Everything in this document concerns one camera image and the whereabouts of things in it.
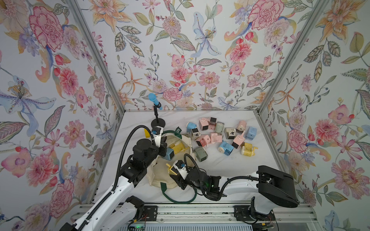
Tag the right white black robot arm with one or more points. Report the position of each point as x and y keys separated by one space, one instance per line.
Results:
x=266 y=189

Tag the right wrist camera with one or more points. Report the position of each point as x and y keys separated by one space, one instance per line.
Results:
x=181 y=168

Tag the black microphone stand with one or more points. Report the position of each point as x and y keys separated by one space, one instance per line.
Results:
x=157 y=121

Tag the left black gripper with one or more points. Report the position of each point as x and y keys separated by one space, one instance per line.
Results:
x=163 y=147

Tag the blue cube pencil sharpener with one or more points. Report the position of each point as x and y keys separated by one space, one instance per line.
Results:
x=251 y=133

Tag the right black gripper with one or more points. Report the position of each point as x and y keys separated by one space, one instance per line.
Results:
x=178 y=181

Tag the large pink pencil sharpener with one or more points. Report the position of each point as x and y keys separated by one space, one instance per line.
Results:
x=203 y=124

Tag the light blue pencil sharpener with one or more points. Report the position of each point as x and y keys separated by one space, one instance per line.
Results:
x=191 y=126

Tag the pale green cube sharpener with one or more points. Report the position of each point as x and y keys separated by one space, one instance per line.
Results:
x=195 y=133

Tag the cream green tote bag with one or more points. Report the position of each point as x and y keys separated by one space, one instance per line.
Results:
x=158 y=175

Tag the mint green pencil sharpener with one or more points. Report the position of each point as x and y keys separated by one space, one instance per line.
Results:
x=219 y=127

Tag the blue lever pencil sharpener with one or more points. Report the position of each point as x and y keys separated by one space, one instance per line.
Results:
x=169 y=154

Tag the yellow rectangular block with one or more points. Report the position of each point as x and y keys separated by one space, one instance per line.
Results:
x=147 y=134

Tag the sage green cube sharpener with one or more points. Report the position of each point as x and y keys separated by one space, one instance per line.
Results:
x=200 y=154

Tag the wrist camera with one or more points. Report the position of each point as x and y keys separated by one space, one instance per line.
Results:
x=157 y=132
x=181 y=168

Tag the small pink pencil sharpener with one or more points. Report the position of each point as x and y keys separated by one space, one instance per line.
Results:
x=212 y=121

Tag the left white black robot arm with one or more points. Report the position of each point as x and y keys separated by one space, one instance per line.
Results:
x=109 y=196

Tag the cream pencil sharpener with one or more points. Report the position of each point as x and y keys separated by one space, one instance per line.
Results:
x=230 y=133

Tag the pink square pencil sharpener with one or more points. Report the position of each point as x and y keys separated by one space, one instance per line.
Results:
x=203 y=140

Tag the yellow crank pencil sharpener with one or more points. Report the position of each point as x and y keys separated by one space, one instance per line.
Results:
x=248 y=150

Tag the blue round-front pencil sharpener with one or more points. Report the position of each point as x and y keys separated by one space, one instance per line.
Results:
x=225 y=148

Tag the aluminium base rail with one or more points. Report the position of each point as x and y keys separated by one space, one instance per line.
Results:
x=201 y=216

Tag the pink round pencil sharpener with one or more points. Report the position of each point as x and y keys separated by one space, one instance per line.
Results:
x=241 y=127

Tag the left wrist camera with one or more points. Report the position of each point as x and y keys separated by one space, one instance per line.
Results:
x=157 y=132

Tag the pink lever pencil sharpener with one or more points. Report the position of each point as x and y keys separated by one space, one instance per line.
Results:
x=238 y=141

